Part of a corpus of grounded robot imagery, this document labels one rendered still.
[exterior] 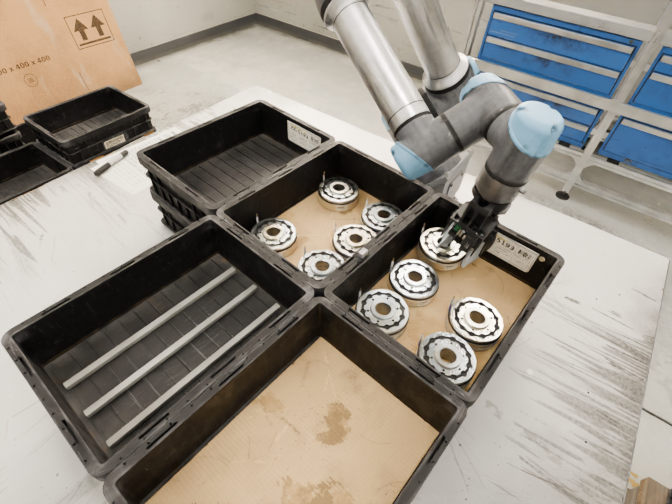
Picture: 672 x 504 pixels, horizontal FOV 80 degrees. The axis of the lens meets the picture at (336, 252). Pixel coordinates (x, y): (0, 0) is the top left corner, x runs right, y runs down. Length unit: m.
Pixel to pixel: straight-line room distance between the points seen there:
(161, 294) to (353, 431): 0.46
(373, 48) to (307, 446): 0.68
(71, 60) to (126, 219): 2.34
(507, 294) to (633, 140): 1.82
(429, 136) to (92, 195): 1.01
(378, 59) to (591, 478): 0.85
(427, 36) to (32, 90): 2.83
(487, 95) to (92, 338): 0.80
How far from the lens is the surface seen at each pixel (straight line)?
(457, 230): 0.79
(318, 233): 0.95
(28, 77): 3.42
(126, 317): 0.87
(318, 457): 0.69
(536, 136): 0.66
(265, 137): 1.28
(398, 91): 0.76
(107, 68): 3.60
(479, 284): 0.92
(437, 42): 1.03
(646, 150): 2.67
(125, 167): 1.47
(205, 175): 1.15
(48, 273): 1.21
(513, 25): 2.58
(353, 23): 0.83
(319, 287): 0.72
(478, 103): 0.74
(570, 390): 1.03
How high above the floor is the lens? 1.50
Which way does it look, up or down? 47 degrees down
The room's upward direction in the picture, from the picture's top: 5 degrees clockwise
